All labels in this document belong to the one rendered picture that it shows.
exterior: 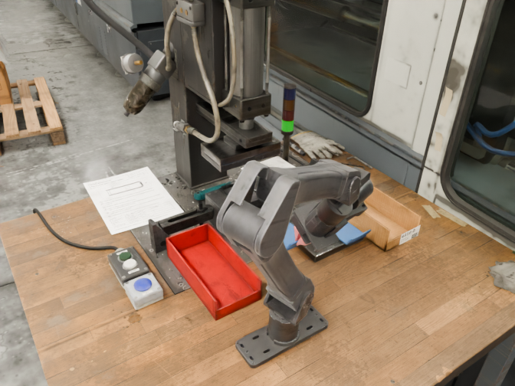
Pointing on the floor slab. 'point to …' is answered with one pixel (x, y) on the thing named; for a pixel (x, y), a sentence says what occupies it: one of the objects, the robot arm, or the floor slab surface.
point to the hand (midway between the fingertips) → (299, 241)
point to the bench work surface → (19, 227)
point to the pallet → (54, 127)
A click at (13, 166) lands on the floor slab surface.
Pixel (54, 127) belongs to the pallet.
